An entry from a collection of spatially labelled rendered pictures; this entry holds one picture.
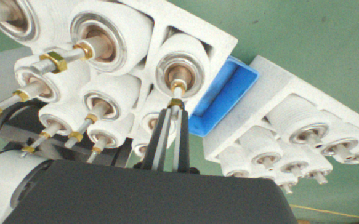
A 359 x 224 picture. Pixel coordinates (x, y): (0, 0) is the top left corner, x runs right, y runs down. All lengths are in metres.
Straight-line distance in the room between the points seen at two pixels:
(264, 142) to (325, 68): 0.38
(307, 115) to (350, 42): 0.36
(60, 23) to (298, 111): 0.46
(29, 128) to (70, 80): 0.50
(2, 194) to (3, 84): 0.28
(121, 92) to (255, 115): 0.33
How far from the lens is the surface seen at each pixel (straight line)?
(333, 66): 0.67
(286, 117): 0.35
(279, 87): 0.35
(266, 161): 0.40
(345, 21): 0.61
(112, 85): 0.25
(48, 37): 0.26
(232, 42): 0.25
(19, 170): 0.56
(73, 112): 0.38
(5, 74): 0.48
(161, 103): 0.24
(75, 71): 0.32
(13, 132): 0.81
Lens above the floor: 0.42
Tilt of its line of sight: 49 degrees down
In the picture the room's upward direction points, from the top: 174 degrees counter-clockwise
